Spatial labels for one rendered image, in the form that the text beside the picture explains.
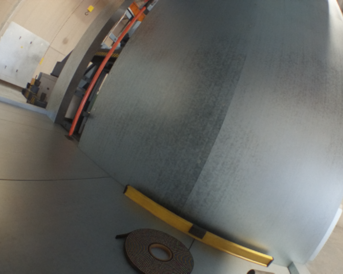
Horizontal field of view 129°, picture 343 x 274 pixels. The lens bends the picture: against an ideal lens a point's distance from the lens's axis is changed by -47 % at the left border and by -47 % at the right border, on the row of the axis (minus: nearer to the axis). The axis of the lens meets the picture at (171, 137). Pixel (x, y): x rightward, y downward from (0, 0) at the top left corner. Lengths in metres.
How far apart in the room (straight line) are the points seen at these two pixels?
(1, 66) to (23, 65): 0.95
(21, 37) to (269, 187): 7.17
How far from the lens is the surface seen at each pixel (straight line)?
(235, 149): 0.67
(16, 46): 6.86
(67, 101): 1.66
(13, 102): 1.83
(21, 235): 0.46
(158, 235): 0.59
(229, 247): 0.73
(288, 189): 0.74
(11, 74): 6.84
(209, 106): 0.72
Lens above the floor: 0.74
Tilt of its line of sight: level
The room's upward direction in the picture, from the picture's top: 24 degrees clockwise
